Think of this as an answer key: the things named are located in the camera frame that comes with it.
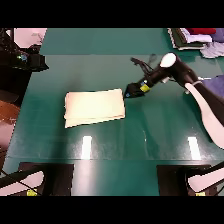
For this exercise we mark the pale lilac garment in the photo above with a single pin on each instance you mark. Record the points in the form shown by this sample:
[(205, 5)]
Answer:
[(198, 38)]

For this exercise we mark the blue garment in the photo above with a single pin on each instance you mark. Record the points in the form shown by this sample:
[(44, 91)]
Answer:
[(218, 35)]

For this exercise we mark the grey garment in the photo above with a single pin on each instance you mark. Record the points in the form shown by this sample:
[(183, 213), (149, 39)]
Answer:
[(213, 50)]

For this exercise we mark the dark green garment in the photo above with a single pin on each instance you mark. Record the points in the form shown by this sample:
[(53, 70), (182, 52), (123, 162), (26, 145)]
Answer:
[(181, 42)]

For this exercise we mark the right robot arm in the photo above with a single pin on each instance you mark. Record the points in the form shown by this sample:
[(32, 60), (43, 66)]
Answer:
[(206, 100)]

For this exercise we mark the white T-shirt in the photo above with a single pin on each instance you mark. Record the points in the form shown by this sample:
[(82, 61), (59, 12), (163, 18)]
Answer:
[(95, 106)]

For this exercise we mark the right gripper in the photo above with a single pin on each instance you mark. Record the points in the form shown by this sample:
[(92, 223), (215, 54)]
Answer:
[(136, 90)]

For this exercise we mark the purple garment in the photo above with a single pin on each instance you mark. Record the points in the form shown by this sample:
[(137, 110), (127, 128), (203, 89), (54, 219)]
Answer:
[(215, 85)]

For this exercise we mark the red garment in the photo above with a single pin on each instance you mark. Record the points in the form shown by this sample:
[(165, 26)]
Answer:
[(201, 31)]

